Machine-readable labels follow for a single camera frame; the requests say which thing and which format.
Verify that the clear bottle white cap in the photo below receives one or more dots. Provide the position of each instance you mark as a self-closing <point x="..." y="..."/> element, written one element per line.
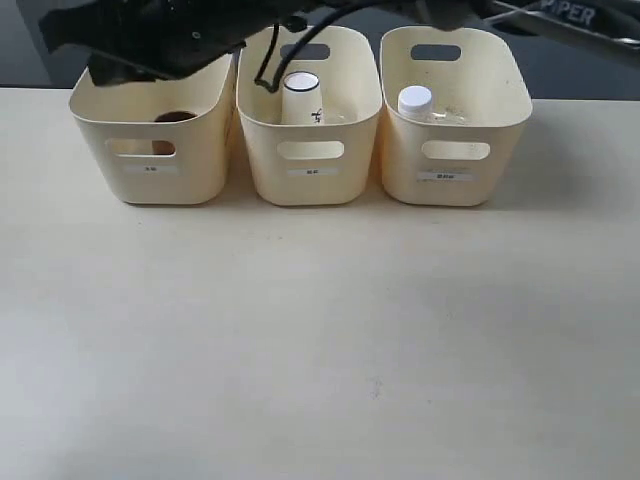
<point x="416" y="102"/>

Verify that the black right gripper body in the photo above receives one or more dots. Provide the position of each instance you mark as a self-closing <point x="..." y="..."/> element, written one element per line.
<point x="187" y="36"/>

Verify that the left cream plastic bin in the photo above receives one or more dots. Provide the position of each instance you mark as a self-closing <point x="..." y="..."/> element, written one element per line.
<point x="164" y="142"/>

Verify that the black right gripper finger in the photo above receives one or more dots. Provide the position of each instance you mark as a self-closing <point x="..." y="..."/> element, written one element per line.
<point x="109" y="69"/>
<point x="84" y="26"/>

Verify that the middle cream plastic bin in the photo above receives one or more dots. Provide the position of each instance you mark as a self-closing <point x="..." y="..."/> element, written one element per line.
<point x="300" y="165"/>

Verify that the white paper cup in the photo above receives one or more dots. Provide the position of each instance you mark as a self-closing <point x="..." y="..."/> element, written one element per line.
<point x="302" y="102"/>

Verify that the right cream plastic bin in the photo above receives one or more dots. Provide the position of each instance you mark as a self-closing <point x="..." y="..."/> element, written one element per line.
<point x="469" y="71"/>

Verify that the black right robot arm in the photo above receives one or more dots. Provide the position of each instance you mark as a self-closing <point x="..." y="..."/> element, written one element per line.
<point x="607" y="27"/>

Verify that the cream plastic bin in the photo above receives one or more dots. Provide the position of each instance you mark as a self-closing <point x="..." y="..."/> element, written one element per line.
<point x="164" y="142"/>
<point x="300" y="165"/>
<point x="469" y="71"/>

